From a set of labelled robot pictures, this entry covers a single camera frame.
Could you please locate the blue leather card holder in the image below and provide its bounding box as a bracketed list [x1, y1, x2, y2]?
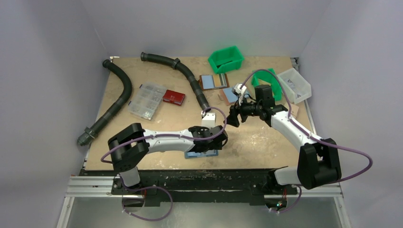
[184, 150, 219, 159]

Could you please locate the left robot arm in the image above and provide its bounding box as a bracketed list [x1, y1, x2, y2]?
[107, 123, 228, 187]

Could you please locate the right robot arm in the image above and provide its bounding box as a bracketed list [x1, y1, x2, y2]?
[227, 84, 342, 190]

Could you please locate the pink open card holder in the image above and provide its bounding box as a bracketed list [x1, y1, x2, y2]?
[219, 87, 238, 106]

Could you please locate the brown open card holder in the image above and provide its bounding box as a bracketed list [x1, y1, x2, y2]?
[199, 73, 229, 90]

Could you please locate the beige card holder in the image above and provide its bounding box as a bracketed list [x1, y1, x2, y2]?
[285, 103, 299, 118]

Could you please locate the red card case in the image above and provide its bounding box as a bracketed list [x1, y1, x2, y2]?
[163, 90, 185, 106]

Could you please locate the green bin right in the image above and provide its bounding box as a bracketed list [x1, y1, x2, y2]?
[251, 68, 282, 101]

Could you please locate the green bin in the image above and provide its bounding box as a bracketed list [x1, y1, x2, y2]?
[251, 68, 282, 101]
[208, 46, 244, 74]

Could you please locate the white translucent bin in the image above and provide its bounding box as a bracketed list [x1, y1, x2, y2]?
[277, 68, 312, 105]

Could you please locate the green bin rear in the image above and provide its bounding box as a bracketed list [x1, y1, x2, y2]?
[208, 46, 244, 74]

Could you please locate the clear plastic screw box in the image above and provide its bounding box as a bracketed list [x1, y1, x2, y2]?
[128, 82, 167, 120]

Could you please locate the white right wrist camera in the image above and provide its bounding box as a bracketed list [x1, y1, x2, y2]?
[232, 83, 247, 105]

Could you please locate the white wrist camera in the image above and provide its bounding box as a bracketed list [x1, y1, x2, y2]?
[232, 83, 247, 105]
[201, 112, 216, 129]

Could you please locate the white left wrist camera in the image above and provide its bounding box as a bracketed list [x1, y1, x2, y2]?
[201, 112, 216, 129]

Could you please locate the black table front rail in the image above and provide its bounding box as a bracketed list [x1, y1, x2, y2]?
[79, 169, 299, 208]

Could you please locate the black corrugated hose centre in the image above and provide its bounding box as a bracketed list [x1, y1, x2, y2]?
[140, 52, 212, 113]

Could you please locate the black corrugated hose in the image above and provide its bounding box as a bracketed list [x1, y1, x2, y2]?
[77, 59, 133, 147]
[140, 52, 212, 113]

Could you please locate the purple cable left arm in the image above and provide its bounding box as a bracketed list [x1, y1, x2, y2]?
[100, 107, 228, 221]

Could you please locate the black corrugated hose left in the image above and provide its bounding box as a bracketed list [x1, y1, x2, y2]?
[77, 59, 133, 147]

